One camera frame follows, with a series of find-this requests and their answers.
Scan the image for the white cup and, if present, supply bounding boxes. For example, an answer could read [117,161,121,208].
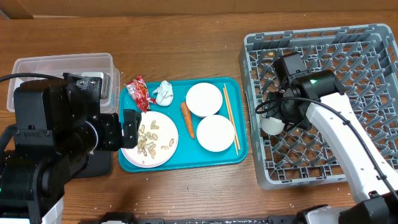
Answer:
[261,117,285,135]

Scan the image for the teal plastic tray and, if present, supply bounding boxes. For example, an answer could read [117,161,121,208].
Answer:
[118,77,248,172]

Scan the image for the pink-rimmed white bowl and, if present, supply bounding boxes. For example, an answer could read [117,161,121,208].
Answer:
[197,114,234,152]

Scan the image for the grey plastic dish rack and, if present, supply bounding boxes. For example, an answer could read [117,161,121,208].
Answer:
[239,24,397,190]

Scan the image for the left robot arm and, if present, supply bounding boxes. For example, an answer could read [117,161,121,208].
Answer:
[1,73,141,223]

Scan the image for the pile of peanuts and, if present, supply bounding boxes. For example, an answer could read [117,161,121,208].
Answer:
[137,119,177,160]

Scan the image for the wooden chopstick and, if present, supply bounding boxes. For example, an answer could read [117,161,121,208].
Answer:
[222,86,238,156]
[223,84,241,155]

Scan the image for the red snack wrapper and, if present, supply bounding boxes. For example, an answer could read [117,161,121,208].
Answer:
[126,76,156,113]

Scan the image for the white plate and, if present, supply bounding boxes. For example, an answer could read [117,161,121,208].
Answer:
[121,111,179,168]

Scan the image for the orange carrot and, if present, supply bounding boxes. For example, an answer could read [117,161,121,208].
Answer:
[180,101,195,139]

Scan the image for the white tissue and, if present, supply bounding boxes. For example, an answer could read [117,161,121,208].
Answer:
[152,80,174,106]

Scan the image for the black plastic tray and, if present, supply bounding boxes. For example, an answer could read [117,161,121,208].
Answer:
[70,151,113,179]

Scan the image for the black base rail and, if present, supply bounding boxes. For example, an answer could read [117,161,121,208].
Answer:
[78,212,296,224]

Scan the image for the clear plastic bin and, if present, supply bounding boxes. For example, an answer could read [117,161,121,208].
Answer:
[12,53,120,113]

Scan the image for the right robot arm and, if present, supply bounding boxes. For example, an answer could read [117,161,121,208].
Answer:
[275,70,397,224]

